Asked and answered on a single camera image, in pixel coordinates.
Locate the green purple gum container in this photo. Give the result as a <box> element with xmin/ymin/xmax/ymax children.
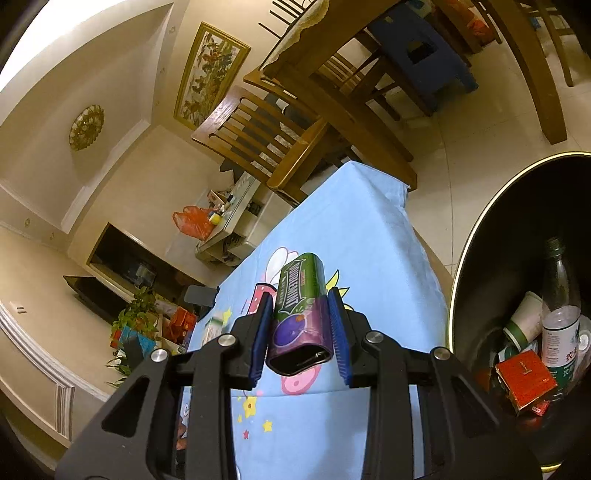
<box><xmin>266</xmin><ymin>253</ymin><xmax>334</xmax><ymax>377</ymax></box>

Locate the red cigarette box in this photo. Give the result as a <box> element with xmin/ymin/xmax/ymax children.
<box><xmin>495</xmin><ymin>350</ymin><xmax>558</xmax><ymax>413</ymax></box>

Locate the white green paper cup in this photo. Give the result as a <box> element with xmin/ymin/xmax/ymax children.
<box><xmin>503</xmin><ymin>291</ymin><xmax>543</xmax><ymax>351</ymax></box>

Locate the clear plastic water bottle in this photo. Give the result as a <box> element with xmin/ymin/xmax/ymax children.
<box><xmin>542</xmin><ymin>237</ymin><xmax>581</xmax><ymax>399</ymax></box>

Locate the white green medicine box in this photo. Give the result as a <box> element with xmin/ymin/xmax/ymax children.
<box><xmin>200</xmin><ymin>314</ymin><xmax>223</xmax><ymax>346</ymax></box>

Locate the black gold trash bin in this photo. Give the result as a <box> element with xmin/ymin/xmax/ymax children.
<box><xmin>448</xmin><ymin>152</ymin><xmax>590</xmax><ymax>479</ymax></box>

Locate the red gift box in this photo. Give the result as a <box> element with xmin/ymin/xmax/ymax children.
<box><xmin>163</xmin><ymin>307</ymin><xmax>197</xmax><ymax>345</ymax></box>

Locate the black phone stand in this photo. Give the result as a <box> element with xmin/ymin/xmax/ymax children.
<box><xmin>183</xmin><ymin>285</ymin><xmax>219</xmax><ymax>307</ymax></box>

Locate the blue gift bag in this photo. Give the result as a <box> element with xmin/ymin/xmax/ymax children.
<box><xmin>119</xmin><ymin>326</ymin><xmax>156</xmax><ymax>369</ymax></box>

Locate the blue cartoon tablecloth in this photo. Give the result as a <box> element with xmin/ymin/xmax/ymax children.
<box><xmin>190</xmin><ymin>161</ymin><xmax>448</xmax><ymax>479</ymax></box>

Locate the green potted plant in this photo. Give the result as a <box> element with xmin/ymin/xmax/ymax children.
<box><xmin>106</xmin><ymin>286</ymin><xmax>159</xmax><ymax>388</ymax></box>

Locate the black television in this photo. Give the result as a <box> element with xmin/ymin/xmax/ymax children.
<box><xmin>63</xmin><ymin>275</ymin><xmax>128</xmax><ymax>325</ymax></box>

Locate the yellow cup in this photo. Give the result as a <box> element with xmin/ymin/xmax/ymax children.
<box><xmin>208</xmin><ymin>212</ymin><xmax>221</xmax><ymax>225</ymax></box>

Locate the orange plastic bag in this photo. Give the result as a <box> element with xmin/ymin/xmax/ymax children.
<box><xmin>172</xmin><ymin>206</ymin><xmax>214</xmax><ymax>241</ymax></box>

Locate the white coffee table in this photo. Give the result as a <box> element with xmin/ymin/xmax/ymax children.
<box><xmin>195</xmin><ymin>172</ymin><xmax>293</xmax><ymax>267</ymax></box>

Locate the near wooden chair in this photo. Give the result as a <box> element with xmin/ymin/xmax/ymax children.
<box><xmin>192</xmin><ymin>87</ymin><xmax>352</xmax><ymax>207</ymax></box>

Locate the wooden chair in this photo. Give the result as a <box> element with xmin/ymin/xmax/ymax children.
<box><xmin>192</xmin><ymin>87</ymin><xmax>352</xmax><ymax>207</ymax></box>
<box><xmin>242</xmin><ymin>50</ymin><xmax>435</xmax><ymax>139</ymax></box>

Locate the round ceiling ornament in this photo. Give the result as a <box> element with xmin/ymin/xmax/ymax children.
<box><xmin>68</xmin><ymin>104</ymin><xmax>105</xmax><ymax>151</ymax></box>

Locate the wooden dining table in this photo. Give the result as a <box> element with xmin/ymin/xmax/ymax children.
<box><xmin>260</xmin><ymin>0</ymin><xmax>569</xmax><ymax>191</ymax></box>

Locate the far wooden chair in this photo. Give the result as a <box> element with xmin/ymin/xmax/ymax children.
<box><xmin>242</xmin><ymin>50</ymin><xmax>435</xmax><ymax>139</ymax></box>

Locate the blue plastic stool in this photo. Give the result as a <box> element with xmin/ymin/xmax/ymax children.
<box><xmin>367</xmin><ymin>3</ymin><xmax>479</xmax><ymax>112</ymax></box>

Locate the lace table cover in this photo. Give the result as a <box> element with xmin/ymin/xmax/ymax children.
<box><xmin>259</xmin><ymin>0</ymin><xmax>331</xmax><ymax>70</ymax></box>

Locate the black wifi router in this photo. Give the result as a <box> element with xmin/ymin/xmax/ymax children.
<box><xmin>257</xmin><ymin>0</ymin><xmax>315</xmax><ymax>39</ymax></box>

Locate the horse painting gold frame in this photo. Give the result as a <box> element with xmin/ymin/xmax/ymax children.
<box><xmin>173</xmin><ymin>22</ymin><xmax>252</xmax><ymax>129</ymax></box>

